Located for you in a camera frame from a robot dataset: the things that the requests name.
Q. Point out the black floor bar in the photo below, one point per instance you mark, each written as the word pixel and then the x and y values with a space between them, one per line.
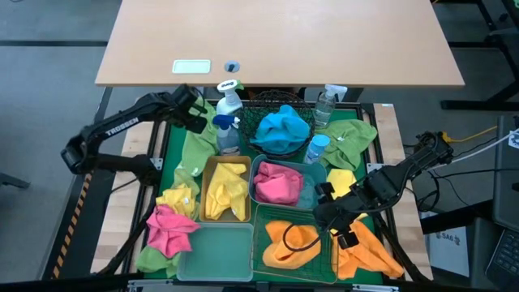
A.
pixel 454 219

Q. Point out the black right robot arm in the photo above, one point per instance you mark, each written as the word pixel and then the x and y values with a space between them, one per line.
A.
pixel 389 182

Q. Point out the white spray bottle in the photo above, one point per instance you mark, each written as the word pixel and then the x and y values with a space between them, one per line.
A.
pixel 229 103

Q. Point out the pale mint plastic basket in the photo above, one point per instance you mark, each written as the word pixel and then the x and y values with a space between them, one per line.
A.
pixel 217 251

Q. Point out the black keyboard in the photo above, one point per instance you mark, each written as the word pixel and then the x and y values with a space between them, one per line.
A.
pixel 504 259

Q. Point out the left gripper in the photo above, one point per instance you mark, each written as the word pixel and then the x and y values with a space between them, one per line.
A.
pixel 185 101

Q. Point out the orange microfiber towel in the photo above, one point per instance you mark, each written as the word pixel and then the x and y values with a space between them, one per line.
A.
pixel 373 255
pixel 275 255

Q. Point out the pink microfiber towel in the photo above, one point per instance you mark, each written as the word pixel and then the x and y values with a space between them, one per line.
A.
pixel 277 184
pixel 168 233

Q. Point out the white printed box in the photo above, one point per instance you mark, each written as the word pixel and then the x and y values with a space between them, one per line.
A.
pixel 448 251

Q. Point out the beige wooden desk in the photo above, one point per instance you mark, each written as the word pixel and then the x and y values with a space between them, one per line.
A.
pixel 284 32

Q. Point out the black yellow striped strip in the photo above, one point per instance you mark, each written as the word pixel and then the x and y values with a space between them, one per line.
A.
pixel 73 221

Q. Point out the black chair foot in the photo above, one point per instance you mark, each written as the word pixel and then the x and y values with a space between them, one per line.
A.
pixel 14 181

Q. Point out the white rectangular desk plate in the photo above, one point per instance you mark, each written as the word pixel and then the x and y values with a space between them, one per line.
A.
pixel 191 66

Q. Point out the black table leg frame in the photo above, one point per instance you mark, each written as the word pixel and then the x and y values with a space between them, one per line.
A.
pixel 478 104

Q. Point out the dark grey cabinet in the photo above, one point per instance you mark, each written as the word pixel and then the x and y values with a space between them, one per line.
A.
pixel 507 174

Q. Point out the clear white-head spray bottle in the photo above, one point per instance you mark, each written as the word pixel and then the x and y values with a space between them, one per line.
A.
pixel 324 111

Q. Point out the round grey desk grommet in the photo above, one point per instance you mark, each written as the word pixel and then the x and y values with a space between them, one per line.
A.
pixel 231 67

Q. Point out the tan plastic basket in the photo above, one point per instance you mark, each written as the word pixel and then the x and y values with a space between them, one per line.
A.
pixel 202 203

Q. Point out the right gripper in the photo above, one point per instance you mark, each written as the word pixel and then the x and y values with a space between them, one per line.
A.
pixel 338 213

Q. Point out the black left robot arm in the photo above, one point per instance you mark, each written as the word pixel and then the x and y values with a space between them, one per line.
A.
pixel 117 127

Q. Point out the blue-head spray bottle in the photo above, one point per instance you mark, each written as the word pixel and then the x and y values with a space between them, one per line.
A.
pixel 228 142

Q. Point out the teal plastic basket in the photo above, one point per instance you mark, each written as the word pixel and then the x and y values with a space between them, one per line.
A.
pixel 312 178

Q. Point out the clear bottle light-blue cap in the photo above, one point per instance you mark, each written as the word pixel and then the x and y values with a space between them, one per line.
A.
pixel 317 142

